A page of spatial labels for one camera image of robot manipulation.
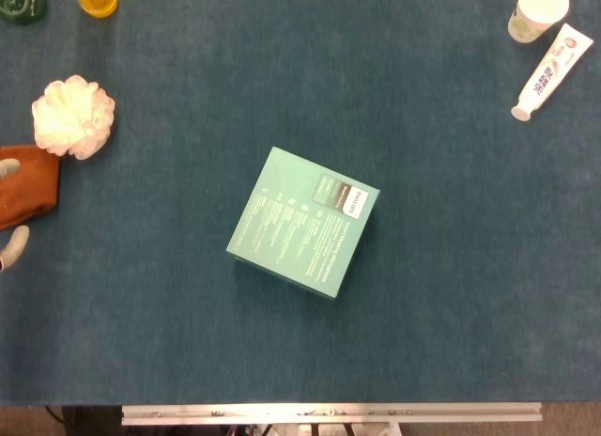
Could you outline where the white paper cup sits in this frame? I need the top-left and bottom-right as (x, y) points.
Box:
(507, 0), (571, 44)

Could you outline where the white toothpaste tube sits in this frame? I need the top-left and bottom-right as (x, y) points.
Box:
(510, 23), (594, 122)

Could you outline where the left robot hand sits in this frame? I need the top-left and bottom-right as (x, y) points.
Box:
(0, 158), (31, 271)

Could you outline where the aluminium profile rail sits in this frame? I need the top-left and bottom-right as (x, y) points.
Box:
(120, 401), (544, 427)

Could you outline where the teal cardboard box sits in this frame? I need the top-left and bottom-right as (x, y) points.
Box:
(224, 146), (380, 300)

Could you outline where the blue felt table mat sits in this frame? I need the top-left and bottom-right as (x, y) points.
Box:
(0, 0), (601, 406)

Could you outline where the white mesh bath loofah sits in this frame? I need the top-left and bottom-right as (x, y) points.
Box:
(31, 74), (116, 161)

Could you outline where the orange folded cloth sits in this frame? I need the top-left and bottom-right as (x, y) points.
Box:
(0, 144), (62, 231)

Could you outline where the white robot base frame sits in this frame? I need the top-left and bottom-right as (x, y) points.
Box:
(227, 421), (403, 436)

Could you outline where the green plastic bottle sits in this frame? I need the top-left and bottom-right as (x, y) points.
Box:
(0, 0), (47, 26)

